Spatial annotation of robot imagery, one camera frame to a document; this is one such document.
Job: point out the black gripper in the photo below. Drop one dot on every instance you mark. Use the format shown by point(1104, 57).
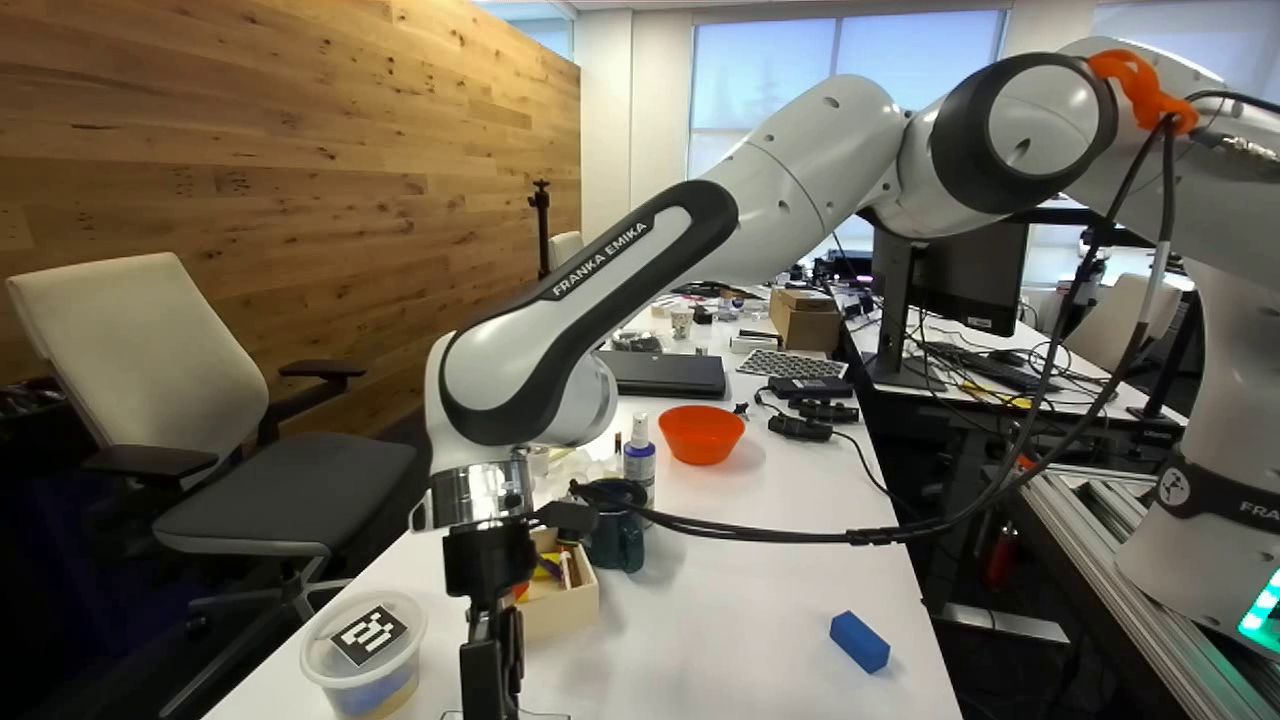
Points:
point(491, 554)

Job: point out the yellow cylinder block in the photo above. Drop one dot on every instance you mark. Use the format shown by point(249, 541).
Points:
point(547, 578)

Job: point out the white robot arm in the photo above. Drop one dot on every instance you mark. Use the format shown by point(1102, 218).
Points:
point(800, 172)

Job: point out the cardboard box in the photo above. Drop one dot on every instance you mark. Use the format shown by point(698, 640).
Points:
point(804, 316)

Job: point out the clear container with tag lid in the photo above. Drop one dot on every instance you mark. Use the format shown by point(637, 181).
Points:
point(360, 654)

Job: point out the dark green mug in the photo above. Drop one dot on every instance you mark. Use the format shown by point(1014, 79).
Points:
point(622, 545)

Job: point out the white blue spray bottle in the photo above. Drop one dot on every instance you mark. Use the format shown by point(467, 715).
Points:
point(642, 459)

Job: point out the orange bowl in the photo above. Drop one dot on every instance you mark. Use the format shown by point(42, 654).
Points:
point(701, 435)

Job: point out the black laptop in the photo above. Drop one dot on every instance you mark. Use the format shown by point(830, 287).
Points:
point(666, 372)

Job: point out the blue rectangular block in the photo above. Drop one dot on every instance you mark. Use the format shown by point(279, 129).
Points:
point(859, 640)

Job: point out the black power brick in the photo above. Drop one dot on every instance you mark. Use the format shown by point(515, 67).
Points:
point(800, 424)

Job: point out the white cup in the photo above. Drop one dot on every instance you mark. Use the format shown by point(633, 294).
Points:
point(681, 322)

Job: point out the black flat device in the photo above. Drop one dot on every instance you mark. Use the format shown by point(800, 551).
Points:
point(804, 387)

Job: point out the white office chair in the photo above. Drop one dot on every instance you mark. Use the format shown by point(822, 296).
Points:
point(566, 249)
point(1114, 327)

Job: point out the grey keyboard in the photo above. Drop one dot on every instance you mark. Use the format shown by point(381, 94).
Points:
point(794, 360)

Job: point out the black floor stand pole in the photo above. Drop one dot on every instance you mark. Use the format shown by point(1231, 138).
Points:
point(539, 213)

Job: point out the white chair grey seat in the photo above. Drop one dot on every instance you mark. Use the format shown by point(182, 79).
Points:
point(132, 344)

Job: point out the orange clamp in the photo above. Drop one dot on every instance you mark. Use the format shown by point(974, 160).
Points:
point(1025, 460)

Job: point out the black monitor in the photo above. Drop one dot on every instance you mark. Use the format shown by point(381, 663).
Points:
point(966, 280)

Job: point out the aluminium frame rail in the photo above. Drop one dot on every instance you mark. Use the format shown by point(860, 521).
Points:
point(1084, 534)

